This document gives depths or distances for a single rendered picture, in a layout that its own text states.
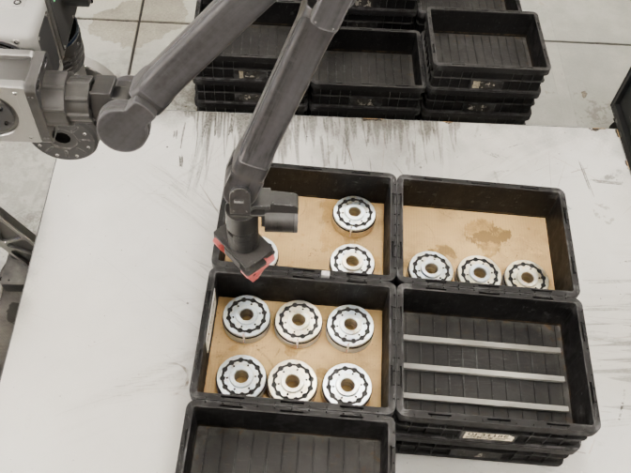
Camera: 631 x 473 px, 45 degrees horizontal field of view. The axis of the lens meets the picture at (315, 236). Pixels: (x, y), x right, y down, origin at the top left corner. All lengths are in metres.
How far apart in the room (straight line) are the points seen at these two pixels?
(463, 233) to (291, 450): 0.68
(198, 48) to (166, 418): 0.90
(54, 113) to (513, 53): 1.98
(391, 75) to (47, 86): 1.82
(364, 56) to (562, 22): 1.30
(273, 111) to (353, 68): 1.69
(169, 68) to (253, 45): 1.61
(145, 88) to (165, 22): 2.46
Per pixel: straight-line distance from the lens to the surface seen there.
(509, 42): 2.91
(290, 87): 1.14
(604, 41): 3.87
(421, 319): 1.71
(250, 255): 1.37
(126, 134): 1.18
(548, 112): 3.43
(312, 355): 1.63
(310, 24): 1.08
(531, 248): 1.88
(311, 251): 1.76
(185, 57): 1.12
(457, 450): 1.69
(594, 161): 2.30
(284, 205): 1.28
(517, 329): 1.75
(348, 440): 1.57
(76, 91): 1.19
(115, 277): 1.91
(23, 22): 1.25
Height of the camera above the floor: 2.30
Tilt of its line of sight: 55 degrees down
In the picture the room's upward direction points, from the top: 6 degrees clockwise
